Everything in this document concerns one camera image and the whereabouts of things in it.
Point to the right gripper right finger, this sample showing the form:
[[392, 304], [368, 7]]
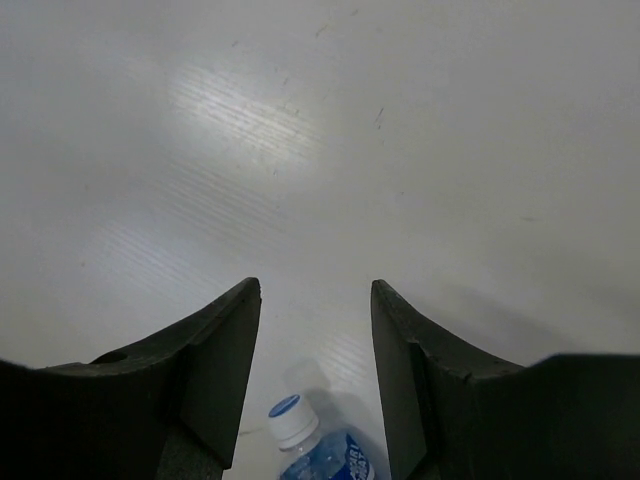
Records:
[[454, 411]]

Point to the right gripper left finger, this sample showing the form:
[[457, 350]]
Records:
[[165, 407]]

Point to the blue label bottle right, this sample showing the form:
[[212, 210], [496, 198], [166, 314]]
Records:
[[311, 451]]

